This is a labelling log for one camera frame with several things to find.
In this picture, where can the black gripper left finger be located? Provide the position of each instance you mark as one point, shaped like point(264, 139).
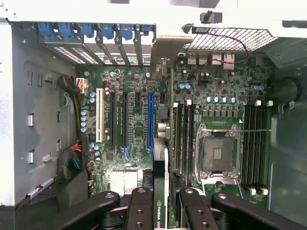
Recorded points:
point(141, 210)

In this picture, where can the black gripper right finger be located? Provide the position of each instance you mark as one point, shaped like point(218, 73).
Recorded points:
point(251, 213)

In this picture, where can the silver chipset heat sink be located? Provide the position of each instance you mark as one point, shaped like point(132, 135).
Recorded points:
point(122, 178)

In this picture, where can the open black PC case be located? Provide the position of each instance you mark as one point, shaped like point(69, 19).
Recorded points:
point(287, 155)

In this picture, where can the black plastic shroud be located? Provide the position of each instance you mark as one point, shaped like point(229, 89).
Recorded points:
point(76, 189)

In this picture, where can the CPU socket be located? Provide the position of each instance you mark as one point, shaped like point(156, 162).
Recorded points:
point(217, 153)

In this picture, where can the metal locking lever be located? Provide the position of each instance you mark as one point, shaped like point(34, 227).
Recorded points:
point(256, 130)

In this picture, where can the blue expansion slot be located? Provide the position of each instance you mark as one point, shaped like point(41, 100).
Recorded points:
point(150, 119)

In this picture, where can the long black expansion slot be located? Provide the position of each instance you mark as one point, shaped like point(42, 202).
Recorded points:
point(113, 119)
point(125, 119)

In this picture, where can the white expansion slot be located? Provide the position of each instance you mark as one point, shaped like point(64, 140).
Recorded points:
point(99, 115)

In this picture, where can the short black expansion slot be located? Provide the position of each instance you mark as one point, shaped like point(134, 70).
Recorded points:
point(138, 99)

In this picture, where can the grey power supply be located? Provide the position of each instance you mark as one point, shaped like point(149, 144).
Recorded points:
point(43, 119)

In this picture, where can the green motherboard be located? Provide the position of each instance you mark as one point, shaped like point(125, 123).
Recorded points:
point(216, 83)

